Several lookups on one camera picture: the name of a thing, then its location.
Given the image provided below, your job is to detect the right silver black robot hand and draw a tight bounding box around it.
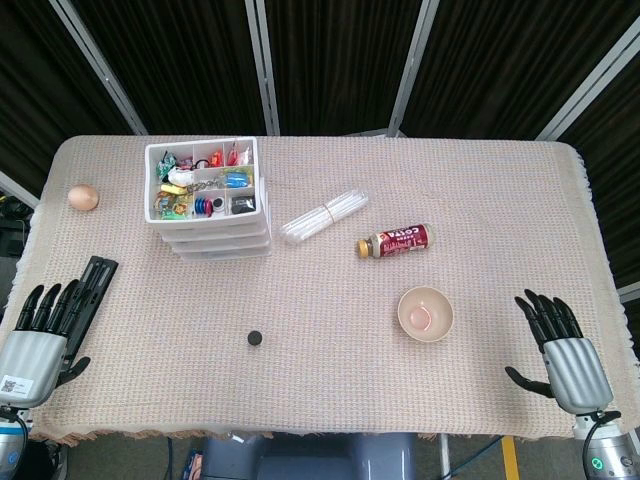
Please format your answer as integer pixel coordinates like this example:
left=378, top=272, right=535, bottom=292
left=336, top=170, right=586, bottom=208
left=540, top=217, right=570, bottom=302
left=504, top=288, right=615, bottom=415

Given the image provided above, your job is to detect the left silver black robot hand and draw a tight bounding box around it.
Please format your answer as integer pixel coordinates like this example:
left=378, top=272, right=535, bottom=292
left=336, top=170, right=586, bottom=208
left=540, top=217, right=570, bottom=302
left=0, top=278, right=96, bottom=409

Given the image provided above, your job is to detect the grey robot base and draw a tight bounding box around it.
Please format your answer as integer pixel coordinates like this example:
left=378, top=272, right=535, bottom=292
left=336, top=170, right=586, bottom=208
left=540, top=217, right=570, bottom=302
left=199, top=432, right=419, bottom=480

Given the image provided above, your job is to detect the black folding stand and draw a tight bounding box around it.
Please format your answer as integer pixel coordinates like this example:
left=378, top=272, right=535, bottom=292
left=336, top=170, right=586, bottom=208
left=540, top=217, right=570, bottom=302
left=62, top=255, right=120, bottom=360

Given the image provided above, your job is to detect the beige bowl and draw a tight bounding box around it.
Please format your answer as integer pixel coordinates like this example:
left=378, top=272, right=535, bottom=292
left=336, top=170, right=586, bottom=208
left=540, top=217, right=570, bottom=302
left=397, top=285, right=455, bottom=343

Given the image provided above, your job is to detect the brown egg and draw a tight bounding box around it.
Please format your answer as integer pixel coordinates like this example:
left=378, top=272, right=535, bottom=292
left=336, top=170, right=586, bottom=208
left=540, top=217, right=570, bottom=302
left=67, top=183, right=101, bottom=212

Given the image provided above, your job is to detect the colourful snack packet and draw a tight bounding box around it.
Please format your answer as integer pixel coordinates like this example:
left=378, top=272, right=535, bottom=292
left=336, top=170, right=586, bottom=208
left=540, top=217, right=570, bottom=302
left=156, top=194, right=194, bottom=222

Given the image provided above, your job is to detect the red label coffee bottle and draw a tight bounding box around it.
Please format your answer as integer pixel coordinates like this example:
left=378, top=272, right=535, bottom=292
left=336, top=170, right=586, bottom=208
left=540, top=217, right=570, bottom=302
left=356, top=223, right=434, bottom=260

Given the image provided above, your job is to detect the black curtain panel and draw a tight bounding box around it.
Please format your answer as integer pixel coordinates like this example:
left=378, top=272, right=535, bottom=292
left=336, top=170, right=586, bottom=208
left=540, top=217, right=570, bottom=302
left=0, top=0, right=137, bottom=199
left=400, top=0, right=640, bottom=141
left=557, top=74, right=640, bottom=289
left=69, top=0, right=267, bottom=137
left=263, top=0, right=424, bottom=137

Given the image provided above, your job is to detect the beige woven tablecloth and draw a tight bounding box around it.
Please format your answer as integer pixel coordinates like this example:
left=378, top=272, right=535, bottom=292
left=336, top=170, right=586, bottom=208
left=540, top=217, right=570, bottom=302
left=0, top=134, right=640, bottom=442

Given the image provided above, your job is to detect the red white sachet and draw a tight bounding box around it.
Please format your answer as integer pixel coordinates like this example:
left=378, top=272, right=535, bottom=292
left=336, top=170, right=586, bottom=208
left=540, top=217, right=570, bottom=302
left=227, top=143, right=254, bottom=167

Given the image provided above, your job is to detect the bundle of clear tubes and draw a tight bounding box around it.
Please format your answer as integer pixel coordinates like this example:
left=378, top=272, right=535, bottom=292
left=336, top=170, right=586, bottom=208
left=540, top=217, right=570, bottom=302
left=279, top=188, right=372, bottom=245

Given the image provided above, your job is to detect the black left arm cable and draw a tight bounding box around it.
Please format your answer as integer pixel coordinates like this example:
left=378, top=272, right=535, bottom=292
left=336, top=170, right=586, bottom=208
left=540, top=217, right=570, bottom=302
left=2, top=407, right=31, bottom=451

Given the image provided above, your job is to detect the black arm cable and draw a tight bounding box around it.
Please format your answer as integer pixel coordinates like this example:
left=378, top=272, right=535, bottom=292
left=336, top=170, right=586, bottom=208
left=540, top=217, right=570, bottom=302
left=582, top=410, right=622, bottom=480
left=2, top=407, right=31, bottom=451

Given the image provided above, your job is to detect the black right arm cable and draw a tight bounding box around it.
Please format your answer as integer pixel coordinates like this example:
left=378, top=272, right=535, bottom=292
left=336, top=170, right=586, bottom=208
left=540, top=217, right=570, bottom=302
left=582, top=410, right=622, bottom=480

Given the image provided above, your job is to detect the white drawer organizer with trinkets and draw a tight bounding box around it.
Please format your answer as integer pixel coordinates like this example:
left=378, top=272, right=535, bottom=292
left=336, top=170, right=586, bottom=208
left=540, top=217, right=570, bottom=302
left=144, top=136, right=274, bottom=261

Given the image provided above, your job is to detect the metal key chain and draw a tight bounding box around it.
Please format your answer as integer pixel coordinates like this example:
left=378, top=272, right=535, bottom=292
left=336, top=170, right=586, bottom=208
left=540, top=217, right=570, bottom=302
left=187, top=178, right=225, bottom=196

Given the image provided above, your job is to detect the grey metal partition post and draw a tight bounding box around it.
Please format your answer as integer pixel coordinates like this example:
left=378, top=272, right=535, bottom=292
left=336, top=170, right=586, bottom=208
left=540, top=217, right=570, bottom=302
left=243, top=0, right=281, bottom=136
left=533, top=27, right=640, bottom=142
left=387, top=0, right=442, bottom=137
left=48, top=0, right=149, bottom=136

